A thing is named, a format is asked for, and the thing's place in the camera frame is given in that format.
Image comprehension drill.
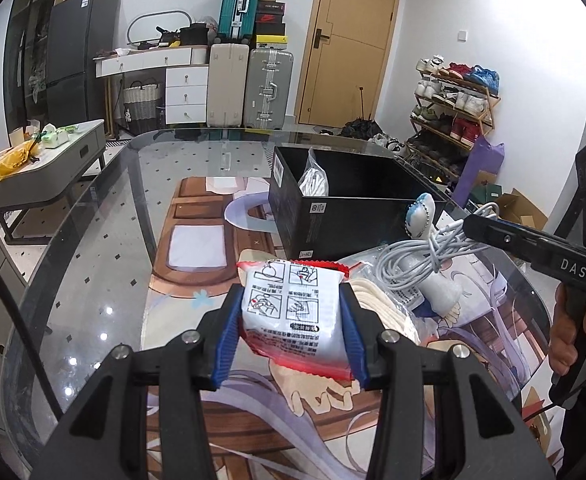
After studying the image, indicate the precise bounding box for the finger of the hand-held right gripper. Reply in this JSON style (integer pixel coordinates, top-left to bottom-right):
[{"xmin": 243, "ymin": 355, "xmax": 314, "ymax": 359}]
[{"xmin": 463, "ymin": 214, "xmax": 536, "ymax": 266}]

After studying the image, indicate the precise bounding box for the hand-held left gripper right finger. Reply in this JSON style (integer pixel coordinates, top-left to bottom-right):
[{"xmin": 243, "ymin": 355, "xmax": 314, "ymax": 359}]
[{"xmin": 340, "ymin": 287, "xmax": 556, "ymax": 480}]

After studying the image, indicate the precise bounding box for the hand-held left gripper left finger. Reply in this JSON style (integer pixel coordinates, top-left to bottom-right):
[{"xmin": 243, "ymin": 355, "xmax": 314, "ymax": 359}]
[{"xmin": 33, "ymin": 284, "xmax": 246, "ymax": 480}]

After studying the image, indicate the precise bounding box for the clear bag with beige rope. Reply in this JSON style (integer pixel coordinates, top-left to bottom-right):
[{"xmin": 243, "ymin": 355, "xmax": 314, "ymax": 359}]
[{"xmin": 338, "ymin": 252, "xmax": 424, "ymax": 346}]

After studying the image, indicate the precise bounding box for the white packet with red edges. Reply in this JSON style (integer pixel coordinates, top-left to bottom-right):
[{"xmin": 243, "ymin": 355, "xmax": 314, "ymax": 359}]
[{"xmin": 236, "ymin": 259, "xmax": 369, "ymax": 381}]

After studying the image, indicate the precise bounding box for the white and blue plush toy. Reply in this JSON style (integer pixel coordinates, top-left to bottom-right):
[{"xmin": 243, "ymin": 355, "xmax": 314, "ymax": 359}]
[{"xmin": 404, "ymin": 193, "xmax": 436, "ymax": 239}]

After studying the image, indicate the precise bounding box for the white handheld appliance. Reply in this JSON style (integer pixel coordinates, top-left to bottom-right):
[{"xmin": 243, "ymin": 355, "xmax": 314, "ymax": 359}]
[{"xmin": 393, "ymin": 255, "xmax": 466, "ymax": 318}]

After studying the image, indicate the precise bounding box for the white cable bundle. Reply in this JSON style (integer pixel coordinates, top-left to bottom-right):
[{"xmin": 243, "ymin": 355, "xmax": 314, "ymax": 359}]
[{"xmin": 375, "ymin": 202, "xmax": 498, "ymax": 291}]

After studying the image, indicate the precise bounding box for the black storage box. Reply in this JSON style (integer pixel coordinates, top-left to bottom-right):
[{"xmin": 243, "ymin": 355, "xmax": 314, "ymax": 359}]
[{"xmin": 268, "ymin": 145, "xmax": 446, "ymax": 261}]

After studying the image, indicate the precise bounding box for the clear bag with white cable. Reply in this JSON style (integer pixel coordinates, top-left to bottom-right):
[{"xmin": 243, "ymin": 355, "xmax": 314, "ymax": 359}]
[{"xmin": 300, "ymin": 147, "xmax": 330, "ymax": 197}]

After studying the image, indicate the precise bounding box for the person's right hand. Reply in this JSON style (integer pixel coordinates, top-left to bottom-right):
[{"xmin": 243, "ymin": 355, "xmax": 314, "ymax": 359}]
[{"xmin": 548, "ymin": 285, "xmax": 586, "ymax": 375}]

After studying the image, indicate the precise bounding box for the open cardboard box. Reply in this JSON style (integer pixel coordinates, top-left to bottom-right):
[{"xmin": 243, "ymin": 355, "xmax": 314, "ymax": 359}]
[{"xmin": 493, "ymin": 187, "xmax": 548, "ymax": 233}]

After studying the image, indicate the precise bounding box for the green box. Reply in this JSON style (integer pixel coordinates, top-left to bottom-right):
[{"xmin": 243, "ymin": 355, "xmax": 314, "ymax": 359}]
[{"xmin": 475, "ymin": 182, "xmax": 504, "ymax": 211}]

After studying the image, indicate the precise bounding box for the purple bag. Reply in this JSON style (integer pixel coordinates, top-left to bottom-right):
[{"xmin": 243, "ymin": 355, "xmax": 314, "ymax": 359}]
[{"xmin": 450, "ymin": 136, "xmax": 504, "ymax": 206}]

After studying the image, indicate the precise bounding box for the printed cartoon table mat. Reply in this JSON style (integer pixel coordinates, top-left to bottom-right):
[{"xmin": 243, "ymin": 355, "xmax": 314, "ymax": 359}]
[{"xmin": 143, "ymin": 175, "xmax": 574, "ymax": 480}]

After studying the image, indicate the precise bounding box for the wooden shoe rack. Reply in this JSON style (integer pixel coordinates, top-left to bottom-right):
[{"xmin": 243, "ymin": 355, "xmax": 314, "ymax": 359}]
[{"xmin": 405, "ymin": 55, "xmax": 501, "ymax": 181}]

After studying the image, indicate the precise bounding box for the row of assorted shoes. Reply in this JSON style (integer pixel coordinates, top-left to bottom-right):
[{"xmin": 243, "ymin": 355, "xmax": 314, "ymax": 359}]
[{"xmin": 408, "ymin": 56, "xmax": 500, "ymax": 178}]

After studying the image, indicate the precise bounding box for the pile of sneakers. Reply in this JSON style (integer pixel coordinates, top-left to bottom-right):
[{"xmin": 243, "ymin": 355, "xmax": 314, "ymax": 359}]
[{"xmin": 368, "ymin": 130, "xmax": 409, "ymax": 155}]

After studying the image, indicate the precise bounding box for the black umbrella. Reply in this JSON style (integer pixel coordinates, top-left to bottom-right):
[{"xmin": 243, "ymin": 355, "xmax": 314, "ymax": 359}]
[{"xmin": 340, "ymin": 87, "xmax": 381, "ymax": 139}]

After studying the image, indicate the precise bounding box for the wooden door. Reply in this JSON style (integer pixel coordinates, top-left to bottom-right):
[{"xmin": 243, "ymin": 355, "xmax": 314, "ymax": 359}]
[{"xmin": 293, "ymin": 0, "xmax": 405, "ymax": 126}]

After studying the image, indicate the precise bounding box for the grey coffee table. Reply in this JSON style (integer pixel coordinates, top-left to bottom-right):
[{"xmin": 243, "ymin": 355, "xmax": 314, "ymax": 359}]
[{"xmin": 0, "ymin": 119, "xmax": 108, "ymax": 246}]

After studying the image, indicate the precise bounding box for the woven laundry basket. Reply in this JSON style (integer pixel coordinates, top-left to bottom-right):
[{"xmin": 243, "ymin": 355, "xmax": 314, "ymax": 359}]
[{"xmin": 122, "ymin": 80, "xmax": 163, "ymax": 133}]

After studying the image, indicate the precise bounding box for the silver suitcase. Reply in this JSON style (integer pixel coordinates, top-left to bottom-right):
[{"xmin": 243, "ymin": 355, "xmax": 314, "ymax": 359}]
[{"xmin": 243, "ymin": 47, "xmax": 294, "ymax": 131}]

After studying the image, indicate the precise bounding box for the beige suitcase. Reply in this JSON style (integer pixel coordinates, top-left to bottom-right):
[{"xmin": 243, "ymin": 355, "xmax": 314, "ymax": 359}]
[{"xmin": 207, "ymin": 42, "xmax": 250, "ymax": 128}]

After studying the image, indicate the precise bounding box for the white desk with drawers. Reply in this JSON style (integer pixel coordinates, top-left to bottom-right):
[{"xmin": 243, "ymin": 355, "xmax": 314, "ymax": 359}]
[{"xmin": 93, "ymin": 46, "xmax": 210, "ymax": 126}]

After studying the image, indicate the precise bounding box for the green and white tissue pack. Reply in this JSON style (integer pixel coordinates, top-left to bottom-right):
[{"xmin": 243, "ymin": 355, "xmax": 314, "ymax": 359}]
[{"xmin": 40, "ymin": 124, "xmax": 71, "ymax": 148}]

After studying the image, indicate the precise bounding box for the yellow plastic bag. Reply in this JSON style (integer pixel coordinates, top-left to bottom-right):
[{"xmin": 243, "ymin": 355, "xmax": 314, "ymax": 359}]
[{"xmin": 0, "ymin": 141, "xmax": 39, "ymax": 181}]

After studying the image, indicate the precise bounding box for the black bag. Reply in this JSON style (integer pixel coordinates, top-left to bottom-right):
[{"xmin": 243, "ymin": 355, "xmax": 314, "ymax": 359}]
[{"xmin": 179, "ymin": 24, "xmax": 209, "ymax": 47}]

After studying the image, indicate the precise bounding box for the dark grey refrigerator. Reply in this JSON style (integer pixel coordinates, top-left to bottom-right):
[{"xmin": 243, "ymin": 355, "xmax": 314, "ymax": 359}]
[{"xmin": 46, "ymin": 0, "xmax": 121, "ymax": 133}]

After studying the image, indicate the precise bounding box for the oval mirror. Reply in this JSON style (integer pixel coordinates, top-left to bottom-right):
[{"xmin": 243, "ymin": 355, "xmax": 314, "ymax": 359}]
[{"xmin": 126, "ymin": 9, "xmax": 191, "ymax": 48}]

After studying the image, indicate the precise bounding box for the teal suitcase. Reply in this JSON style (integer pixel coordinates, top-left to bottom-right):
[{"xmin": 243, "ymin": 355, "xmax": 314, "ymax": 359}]
[{"xmin": 218, "ymin": 0, "xmax": 263, "ymax": 43}]

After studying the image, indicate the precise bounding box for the dark glass cabinet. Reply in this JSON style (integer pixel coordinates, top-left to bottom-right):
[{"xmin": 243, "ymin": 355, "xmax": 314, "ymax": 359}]
[{"xmin": 3, "ymin": 0, "xmax": 54, "ymax": 126}]

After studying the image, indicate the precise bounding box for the black cable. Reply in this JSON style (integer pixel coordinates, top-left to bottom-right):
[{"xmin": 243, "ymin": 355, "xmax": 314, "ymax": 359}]
[{"xmin": 0, "ymin": 235, "xmax": 65, "ymax": 417}]

